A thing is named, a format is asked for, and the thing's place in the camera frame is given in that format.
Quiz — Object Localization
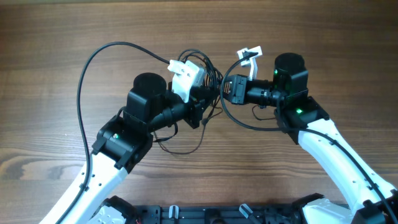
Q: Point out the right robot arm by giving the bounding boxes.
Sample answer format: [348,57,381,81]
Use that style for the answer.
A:
[220,49,397,223]

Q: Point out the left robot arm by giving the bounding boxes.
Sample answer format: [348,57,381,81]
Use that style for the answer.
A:
[42,73,218,223]

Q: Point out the right camera black cable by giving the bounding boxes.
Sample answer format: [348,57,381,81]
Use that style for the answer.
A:
[220,52,398,224]

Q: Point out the camera black cable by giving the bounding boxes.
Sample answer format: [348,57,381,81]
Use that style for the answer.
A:
[54,41,171,224]
[220,52,398,224]

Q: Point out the left camera black cable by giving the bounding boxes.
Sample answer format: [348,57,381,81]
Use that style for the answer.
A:
[54,41,171,224]

